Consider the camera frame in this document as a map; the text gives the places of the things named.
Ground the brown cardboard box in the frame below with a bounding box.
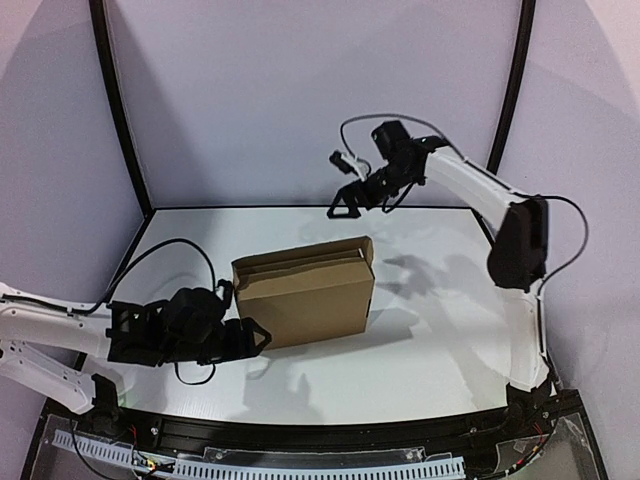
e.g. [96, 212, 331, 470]
[232, 236, 375, 350]

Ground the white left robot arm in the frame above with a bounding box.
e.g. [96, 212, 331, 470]
[1, 281, 272, 414]

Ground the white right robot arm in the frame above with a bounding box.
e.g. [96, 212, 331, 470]
[327, 114, 548, 294]

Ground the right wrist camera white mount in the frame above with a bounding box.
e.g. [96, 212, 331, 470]
[329, 150, 372, 181]

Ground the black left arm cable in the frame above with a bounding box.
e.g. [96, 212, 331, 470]
[0, 238, 234, 386]

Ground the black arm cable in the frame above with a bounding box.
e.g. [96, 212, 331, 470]
[0, 238, 234, 386]
[339, 113, 590, 301]

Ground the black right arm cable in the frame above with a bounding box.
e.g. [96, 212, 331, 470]
[339, 113, 590, 301]

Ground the white slotted cable duct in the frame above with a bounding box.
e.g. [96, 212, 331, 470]
[47, 429, 466, 480]

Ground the right black frame post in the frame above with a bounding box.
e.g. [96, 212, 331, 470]
[472, 0, 539, 221]

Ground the black frame post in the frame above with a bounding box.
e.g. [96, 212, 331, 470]
[88, 0, 155, 280]
[472, 0, 539, 221]

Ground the left black frame post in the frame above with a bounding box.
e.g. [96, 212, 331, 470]
[88, 0, 155, 280]

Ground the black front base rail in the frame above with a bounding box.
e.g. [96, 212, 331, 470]
[24, 389, 611, 480]

